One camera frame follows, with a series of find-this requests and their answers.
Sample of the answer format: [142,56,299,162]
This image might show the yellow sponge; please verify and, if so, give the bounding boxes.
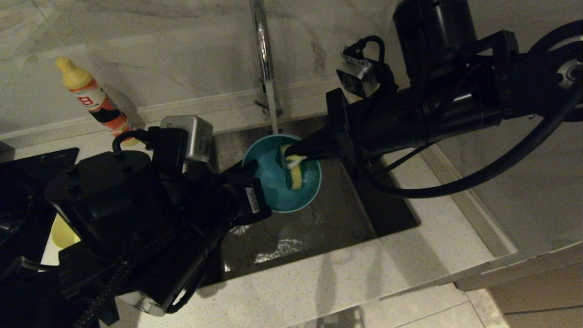
[280,145,307,191]

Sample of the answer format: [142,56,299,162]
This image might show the teal bowl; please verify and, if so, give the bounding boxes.
[241,133,322,214]

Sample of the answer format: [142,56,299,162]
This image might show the chrome faucet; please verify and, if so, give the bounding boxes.
[249,0,284,120]

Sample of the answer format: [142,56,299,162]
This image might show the stainless steel sink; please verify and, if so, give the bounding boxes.
[200,111,419,287]

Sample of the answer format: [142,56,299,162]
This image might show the running water stream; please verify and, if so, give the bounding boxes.
[266,80,281,136]

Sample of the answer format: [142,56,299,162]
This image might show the yellow bowl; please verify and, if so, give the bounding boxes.
[50,213,82,249]

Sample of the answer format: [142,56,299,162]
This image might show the black induction cooktop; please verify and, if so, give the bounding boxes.
[0,147,80,274]

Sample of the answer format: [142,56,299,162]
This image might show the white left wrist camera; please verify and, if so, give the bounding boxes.
[160,115,214,164]

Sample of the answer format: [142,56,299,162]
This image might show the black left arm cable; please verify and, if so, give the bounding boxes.
[112,129,153,154]

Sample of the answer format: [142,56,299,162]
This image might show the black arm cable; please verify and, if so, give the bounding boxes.
[355,36,583,200]
[112,129,153,154]

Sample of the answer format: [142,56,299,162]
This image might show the black braided cable sleeve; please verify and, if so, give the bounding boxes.
[73,260,133,328]

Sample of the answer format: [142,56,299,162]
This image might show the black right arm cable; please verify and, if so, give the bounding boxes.
[355,36,583,200]

